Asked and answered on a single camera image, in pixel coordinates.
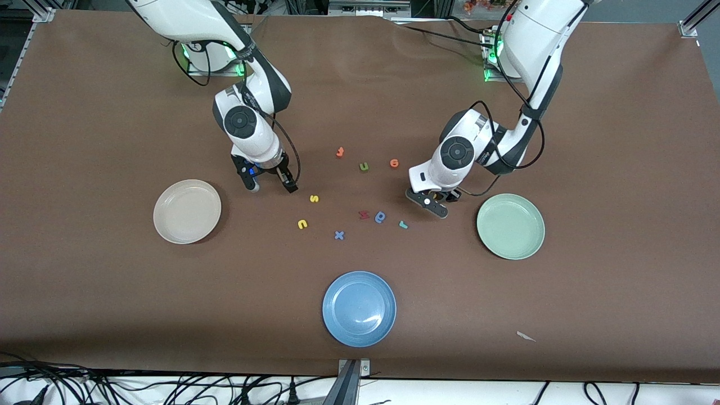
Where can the white paper scrap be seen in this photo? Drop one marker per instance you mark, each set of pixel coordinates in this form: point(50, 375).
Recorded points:
point(526, 336)

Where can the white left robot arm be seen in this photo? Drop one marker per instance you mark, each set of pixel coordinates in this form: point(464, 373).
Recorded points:
point(540, 34)

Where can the aluminium frame profile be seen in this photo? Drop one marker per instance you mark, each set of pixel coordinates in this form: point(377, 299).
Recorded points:
point(697, 17)
point(44, 11)

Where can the blue foam letter a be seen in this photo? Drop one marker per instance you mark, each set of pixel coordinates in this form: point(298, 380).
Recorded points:
point(384, 218)

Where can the orange leaf decoration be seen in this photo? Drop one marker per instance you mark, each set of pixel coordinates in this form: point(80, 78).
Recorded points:
point(478, 7)

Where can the blue plate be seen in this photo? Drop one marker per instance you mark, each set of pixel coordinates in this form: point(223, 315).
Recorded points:
point(359, 308)

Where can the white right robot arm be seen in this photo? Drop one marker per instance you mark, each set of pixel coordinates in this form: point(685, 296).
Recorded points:
point(185, 17)

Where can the beige brown plate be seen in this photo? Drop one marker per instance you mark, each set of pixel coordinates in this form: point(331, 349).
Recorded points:
point(187, 211)

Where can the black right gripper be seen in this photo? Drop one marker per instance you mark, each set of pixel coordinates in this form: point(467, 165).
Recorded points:
point(274, 170)

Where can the grey power strip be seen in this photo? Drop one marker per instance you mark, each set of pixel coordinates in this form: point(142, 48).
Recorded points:
point(365, 8)

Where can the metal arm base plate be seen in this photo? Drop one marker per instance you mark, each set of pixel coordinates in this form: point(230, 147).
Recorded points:
point(243, 56)
point(488, 76)

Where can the light green plate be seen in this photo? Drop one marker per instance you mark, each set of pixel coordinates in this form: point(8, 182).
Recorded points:
point(511, 226)

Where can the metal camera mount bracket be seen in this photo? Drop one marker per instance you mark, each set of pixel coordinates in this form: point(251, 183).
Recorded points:
point(349, 388)

